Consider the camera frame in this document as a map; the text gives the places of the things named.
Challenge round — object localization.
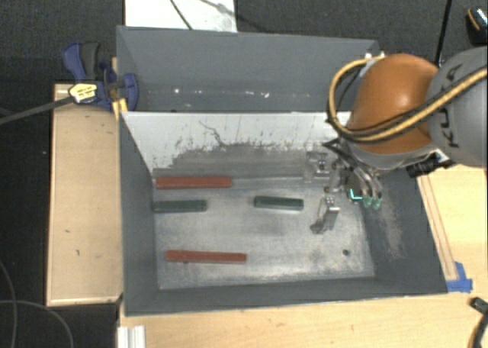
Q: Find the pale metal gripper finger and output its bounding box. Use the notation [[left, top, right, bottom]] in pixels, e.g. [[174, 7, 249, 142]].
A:
[[304, 151, 331, 184], [310, 195, 341, 235]]

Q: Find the dark green flat block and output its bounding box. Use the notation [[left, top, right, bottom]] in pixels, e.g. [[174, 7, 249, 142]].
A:
[[252, 195, 305, 211], [152, 199, 209, 214]]

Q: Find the grey metal bin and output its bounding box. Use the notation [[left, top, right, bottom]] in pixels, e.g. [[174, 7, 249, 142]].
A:
[[115, 24, 449, 317]]

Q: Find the red-brown flat block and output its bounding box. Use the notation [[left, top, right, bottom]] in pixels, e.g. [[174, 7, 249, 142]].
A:
[[155, 176, 234, 191], [164, 249, 248, 265]]

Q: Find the pale wood board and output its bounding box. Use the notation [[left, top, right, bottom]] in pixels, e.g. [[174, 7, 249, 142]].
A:
[[45, 83, 125, 308]]

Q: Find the black cylinder on white bracket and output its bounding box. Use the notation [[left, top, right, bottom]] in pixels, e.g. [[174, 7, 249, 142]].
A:
[[405, 152, 455, 179]]

